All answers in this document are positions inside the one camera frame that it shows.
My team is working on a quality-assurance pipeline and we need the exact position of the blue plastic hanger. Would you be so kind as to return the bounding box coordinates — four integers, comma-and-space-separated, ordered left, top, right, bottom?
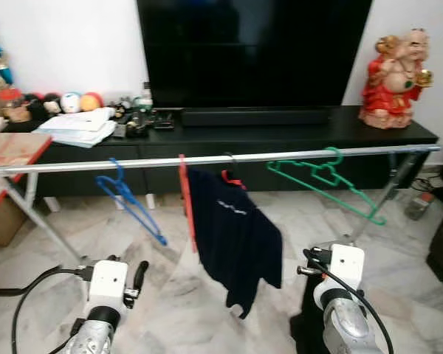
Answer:
96, 157, 168, 247

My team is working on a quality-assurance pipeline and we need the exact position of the red plastic hanger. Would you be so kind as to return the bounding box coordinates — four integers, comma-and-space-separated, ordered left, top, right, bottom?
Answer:
178, 153, 199, 254

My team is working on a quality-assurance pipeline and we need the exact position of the red hanger with black hook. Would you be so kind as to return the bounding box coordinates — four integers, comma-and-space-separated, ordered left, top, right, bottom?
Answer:
221, 153, 247, 190

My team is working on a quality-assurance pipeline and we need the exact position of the green plastic hanger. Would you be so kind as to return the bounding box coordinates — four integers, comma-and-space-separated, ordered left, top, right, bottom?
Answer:
266, 147, 388, 226

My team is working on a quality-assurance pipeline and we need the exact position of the navy printed t-shirt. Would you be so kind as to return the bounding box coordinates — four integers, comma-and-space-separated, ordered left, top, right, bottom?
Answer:
186, 166, 284, 320

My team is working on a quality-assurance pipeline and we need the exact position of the silver metal clothes rack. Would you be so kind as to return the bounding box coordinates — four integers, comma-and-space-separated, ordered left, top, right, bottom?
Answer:
0, 144, 443, 268

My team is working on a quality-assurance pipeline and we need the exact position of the dark glass bottle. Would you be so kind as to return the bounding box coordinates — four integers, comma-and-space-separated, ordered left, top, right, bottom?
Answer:
126, 107, 148, 139

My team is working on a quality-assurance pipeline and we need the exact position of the white paper stack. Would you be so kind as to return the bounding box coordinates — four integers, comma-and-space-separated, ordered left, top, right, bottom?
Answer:
35, 108, 117, 149

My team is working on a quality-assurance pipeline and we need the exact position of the grey floor power strip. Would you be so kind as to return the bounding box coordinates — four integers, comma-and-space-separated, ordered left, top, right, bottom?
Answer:
404, 192, 433, 221

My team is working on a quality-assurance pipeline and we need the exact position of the clear plastic bottle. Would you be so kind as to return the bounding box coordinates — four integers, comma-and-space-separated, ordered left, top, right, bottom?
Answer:
138, 81, 154, 110

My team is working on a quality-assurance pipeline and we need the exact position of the marble folding table red edge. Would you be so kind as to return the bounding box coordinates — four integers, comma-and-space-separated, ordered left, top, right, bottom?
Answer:
0, 133, 54, 222

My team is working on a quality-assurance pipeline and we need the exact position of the orange round plush toy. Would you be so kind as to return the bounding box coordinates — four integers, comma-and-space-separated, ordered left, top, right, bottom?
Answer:
79, 91, 104, 113

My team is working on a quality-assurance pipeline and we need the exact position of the white round plush toy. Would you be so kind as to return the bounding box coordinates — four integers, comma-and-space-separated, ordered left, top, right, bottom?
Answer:
60, 91, 83, 114

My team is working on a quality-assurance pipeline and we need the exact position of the black soundbar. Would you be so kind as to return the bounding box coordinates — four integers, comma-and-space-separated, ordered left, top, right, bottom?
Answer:
181, 108, 330, 127

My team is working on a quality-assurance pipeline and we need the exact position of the black red round plush toy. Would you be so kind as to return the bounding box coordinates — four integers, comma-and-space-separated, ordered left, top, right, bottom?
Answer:
26, 92, 47, 117

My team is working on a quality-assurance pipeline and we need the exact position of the red-lidded jar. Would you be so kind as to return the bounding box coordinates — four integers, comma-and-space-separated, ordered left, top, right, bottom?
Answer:
0, 87, 30, 123

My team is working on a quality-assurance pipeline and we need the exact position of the black television console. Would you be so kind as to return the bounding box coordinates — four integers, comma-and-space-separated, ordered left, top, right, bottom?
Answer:
0, 105, 440, 201

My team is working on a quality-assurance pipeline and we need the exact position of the gold and blue trophy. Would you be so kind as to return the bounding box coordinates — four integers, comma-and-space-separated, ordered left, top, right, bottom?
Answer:
0, 26, 16, 88

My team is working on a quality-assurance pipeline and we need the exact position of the black flat television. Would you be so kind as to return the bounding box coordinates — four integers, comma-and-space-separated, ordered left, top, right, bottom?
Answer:
137, 0, 374, 111

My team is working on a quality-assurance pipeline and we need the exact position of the red laughing Buddha statue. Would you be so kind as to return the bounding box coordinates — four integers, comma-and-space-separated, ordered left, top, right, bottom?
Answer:
358, 28, 434, 131

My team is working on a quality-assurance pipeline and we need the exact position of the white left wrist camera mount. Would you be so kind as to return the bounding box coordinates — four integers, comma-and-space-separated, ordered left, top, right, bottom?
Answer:
88, 258, 130, 312

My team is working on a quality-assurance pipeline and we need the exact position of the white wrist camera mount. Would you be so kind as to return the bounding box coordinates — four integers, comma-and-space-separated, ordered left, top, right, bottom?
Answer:
314, 243, 366, 310
88, 258, 130, 312

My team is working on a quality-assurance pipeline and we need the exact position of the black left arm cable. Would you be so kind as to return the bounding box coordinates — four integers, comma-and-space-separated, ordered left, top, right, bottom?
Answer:
11, 264, 95, 354

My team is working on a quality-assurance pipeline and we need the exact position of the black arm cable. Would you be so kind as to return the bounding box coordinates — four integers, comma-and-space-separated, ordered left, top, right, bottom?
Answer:
11, 264, 95, 354
301, 249, 394, 354

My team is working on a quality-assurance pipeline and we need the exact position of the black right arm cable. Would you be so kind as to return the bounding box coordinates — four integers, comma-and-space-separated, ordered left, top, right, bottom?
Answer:
301, 249, 394, 354

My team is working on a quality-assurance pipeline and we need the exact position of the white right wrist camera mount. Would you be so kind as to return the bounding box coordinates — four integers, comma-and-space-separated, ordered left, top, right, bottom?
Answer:
314, 243, 366, 310

